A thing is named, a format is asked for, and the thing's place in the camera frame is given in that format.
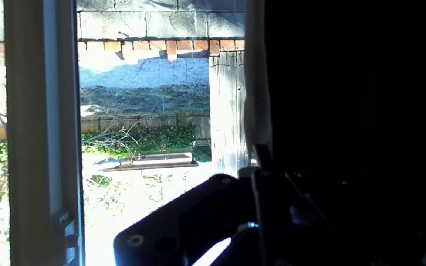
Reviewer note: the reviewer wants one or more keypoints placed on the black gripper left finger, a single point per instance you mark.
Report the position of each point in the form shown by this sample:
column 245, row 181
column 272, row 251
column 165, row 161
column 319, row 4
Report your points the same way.
column 188, row 221

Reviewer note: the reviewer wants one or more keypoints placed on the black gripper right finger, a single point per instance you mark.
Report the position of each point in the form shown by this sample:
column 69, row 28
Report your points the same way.
column 340, row 221

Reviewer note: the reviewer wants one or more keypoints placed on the dark curtain with pale lining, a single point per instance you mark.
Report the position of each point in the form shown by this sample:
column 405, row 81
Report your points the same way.
column 350, row 82

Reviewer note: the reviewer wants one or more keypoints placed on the white window frame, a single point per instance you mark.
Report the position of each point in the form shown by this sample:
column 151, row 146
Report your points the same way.
column 40, row 133

